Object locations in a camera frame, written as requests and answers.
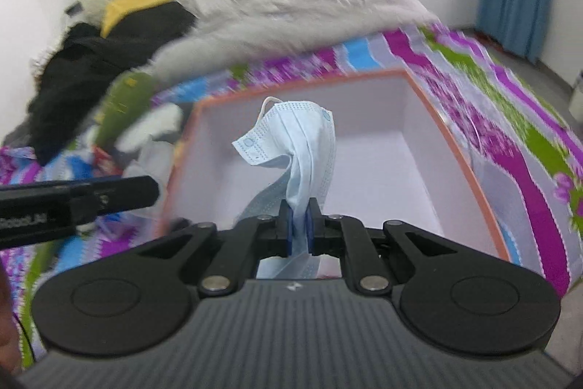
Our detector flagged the blue snack packets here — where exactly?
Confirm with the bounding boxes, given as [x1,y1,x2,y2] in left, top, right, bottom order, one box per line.
[58,147,125,181]

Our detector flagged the white waste bin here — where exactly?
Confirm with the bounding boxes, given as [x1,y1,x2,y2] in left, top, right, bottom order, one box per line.
[568,72,583,122]

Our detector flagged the green plush toy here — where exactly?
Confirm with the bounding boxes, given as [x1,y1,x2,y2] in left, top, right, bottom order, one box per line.
[95,72,158,149]

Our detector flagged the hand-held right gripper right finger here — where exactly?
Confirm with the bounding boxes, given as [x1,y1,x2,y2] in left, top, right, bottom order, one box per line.
[307,198,459,295]

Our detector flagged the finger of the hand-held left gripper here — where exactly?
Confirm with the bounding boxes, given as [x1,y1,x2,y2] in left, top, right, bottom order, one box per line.
[68,175,160,226]

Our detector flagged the grey duvet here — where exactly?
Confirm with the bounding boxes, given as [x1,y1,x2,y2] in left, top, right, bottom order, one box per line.
[150,0,439,85]

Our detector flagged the black clothing pile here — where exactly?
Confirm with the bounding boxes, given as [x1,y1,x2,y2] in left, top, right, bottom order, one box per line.
[30,1,199,166]

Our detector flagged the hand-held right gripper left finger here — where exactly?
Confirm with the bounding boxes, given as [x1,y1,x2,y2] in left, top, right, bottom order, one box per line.
[136,200,293,297]

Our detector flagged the colourful patterned bedsheet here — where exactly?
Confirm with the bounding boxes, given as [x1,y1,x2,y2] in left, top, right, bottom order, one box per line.
[0,23,583,372]

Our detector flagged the blue face mask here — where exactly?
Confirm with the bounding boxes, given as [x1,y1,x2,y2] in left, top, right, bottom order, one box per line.
[231,96,337,280]

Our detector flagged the orange cardboard box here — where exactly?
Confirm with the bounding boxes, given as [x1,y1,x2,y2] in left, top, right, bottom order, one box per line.
[157,69,513,280]

